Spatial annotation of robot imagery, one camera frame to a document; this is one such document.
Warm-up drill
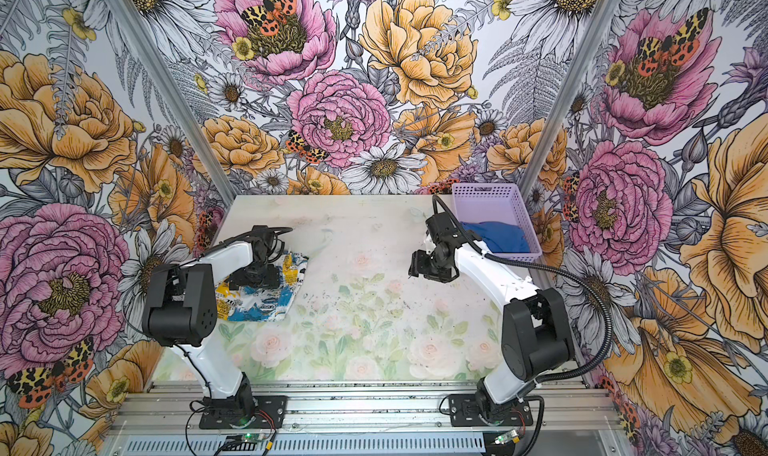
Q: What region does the green circuit board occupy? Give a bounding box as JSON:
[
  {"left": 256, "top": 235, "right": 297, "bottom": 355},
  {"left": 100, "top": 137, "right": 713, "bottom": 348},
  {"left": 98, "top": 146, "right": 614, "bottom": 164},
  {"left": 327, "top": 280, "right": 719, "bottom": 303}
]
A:
[
  {"left": 220, "top": 433, "right": 274, "bottom": 455},
  {"left": 493, "top": 429, "right": 521, "bottom": 446}
]

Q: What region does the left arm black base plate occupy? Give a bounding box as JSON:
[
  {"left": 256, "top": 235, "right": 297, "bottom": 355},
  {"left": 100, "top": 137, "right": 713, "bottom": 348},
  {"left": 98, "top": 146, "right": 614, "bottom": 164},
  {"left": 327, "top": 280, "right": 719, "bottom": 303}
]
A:
[{"left": 198, "top": 395, "right": 288, "bottom": 430}]

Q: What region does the green circuit board left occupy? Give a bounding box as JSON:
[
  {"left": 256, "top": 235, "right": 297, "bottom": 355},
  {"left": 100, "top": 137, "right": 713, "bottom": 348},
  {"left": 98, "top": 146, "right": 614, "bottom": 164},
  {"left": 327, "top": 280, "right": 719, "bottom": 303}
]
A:
[{"left": 220, "top": 433, "right": 274, "bottom": 455}]

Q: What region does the lavender plastic laundry basket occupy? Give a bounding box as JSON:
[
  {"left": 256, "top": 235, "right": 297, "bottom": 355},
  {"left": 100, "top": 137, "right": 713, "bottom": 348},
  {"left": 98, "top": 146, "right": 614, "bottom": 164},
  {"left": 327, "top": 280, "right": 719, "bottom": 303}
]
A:
[{"left": 452, "top": 183, "right": 542, "bottom": 262}]

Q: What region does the right aluminium corner post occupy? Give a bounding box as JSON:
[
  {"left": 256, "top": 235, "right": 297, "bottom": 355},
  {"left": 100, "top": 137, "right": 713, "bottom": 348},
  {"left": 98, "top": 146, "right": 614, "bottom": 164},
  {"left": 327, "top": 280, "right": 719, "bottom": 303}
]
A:
[{"left": 518, "top": 0, "right": 621, "bottom": 197}]

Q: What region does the aluminium corner post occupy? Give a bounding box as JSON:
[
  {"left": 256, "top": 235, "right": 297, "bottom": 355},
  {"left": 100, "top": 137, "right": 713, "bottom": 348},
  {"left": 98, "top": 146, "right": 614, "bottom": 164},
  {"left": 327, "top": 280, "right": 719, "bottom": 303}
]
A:
[
  {"left": 105, "top": 0, "right": 237, "bottom": 207},
  {"left": 518, "top": 0, "right": 621, "bottom": 197}
]

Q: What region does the blue cloth garment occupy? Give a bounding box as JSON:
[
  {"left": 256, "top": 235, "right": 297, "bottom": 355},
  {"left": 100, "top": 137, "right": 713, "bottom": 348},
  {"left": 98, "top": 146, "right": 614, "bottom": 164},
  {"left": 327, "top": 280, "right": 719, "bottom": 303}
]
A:
[{"left": 463, "top": 221, "right": 530, "bottom": 254}]

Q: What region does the white slotted cable duct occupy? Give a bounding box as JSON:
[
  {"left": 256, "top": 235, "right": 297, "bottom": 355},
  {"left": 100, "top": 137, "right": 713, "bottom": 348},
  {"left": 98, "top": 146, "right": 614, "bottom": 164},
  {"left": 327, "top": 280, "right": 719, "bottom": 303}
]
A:
[{"left": 113, "top": 432, "right": 486, "bottom": 455}]

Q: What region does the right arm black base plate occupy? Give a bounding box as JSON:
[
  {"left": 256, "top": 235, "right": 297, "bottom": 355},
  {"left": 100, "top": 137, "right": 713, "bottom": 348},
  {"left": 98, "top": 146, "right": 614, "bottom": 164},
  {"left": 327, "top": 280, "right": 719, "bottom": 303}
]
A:
[{"left": 439, "top": 393, "right": 534, "bottom": 428}]

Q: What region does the left aluminium corner post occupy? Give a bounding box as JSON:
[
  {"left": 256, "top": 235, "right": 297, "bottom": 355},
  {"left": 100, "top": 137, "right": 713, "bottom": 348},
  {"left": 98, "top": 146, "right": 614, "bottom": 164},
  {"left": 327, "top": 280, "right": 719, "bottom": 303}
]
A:
[{"left": 105, "top": 0, "right": 237, "bottom": 207}]

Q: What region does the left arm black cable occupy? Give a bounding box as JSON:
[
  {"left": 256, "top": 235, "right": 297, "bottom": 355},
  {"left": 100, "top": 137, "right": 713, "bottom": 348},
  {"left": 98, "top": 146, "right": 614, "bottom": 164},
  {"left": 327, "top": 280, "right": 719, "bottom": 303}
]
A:
[{"left": 173, "top": 225, "right": 295, "bottom": 456}]

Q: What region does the aluminium mounting rail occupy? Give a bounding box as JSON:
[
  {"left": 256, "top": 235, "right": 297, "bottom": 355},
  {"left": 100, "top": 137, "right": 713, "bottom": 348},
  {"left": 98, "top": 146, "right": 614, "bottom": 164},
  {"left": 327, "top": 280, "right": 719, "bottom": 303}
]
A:
[{"left": 110, "top": 381, "right": 620, "bottom": 435}]

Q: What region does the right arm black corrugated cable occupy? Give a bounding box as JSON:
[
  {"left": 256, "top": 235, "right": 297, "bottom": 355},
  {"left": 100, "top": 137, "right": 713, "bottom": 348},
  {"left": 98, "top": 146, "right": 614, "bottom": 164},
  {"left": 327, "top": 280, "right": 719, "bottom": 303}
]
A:
[{"left": 431, "top": 193, "right": 614, "bottom": 456}]

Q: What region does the white teal yellow printed garment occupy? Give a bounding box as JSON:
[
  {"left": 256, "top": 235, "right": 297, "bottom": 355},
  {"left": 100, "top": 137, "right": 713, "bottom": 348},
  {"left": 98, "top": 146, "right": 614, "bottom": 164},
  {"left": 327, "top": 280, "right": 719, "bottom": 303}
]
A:
[{"left": 216, "top": 251, "right": 309, "bottom": 322}]

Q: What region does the green circuit board right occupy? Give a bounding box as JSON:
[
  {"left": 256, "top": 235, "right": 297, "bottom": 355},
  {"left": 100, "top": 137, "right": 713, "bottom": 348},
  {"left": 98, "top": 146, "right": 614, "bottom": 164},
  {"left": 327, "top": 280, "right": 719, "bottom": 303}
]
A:
[{"left": 493, "top": 429, "right": 521, "bottom": 446}]

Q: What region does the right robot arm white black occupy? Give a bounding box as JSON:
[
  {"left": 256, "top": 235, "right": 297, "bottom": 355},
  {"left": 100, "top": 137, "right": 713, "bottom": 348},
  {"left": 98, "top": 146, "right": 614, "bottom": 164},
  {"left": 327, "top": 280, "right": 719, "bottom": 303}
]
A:
[{"left": 408, "top": 212, "right": 575, "bottom": 427}]

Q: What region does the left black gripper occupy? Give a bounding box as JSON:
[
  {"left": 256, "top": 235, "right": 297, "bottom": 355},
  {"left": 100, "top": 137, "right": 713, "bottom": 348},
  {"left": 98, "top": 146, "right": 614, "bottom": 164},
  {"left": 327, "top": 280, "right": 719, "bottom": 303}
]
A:
[{"left": 224, "top": 255, "right": 277, "bottom": 291}]

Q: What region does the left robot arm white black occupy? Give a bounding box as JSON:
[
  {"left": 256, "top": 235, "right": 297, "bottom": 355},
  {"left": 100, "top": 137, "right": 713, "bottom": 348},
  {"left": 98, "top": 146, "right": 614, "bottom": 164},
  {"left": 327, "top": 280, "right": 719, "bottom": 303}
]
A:
[{"left": 142, "top": 225, "right": 292, "bottom": 430}]

